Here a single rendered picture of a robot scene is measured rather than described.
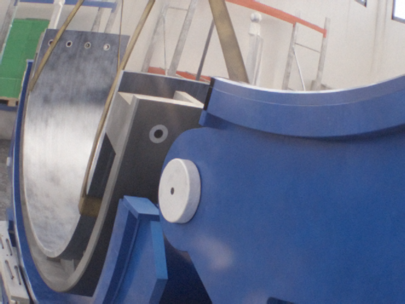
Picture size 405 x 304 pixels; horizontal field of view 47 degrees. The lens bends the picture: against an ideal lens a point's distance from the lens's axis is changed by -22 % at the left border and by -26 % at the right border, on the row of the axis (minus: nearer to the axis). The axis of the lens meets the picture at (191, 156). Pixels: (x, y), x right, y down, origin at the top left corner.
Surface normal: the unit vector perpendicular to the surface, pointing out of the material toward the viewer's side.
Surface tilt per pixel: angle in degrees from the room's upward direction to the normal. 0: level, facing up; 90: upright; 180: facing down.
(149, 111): 94
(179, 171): 90
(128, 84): 93
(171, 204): 90
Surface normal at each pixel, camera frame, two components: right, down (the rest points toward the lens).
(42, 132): 0.46, -0.44
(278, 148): -0.87, -0.11
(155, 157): 0.36, 0.46
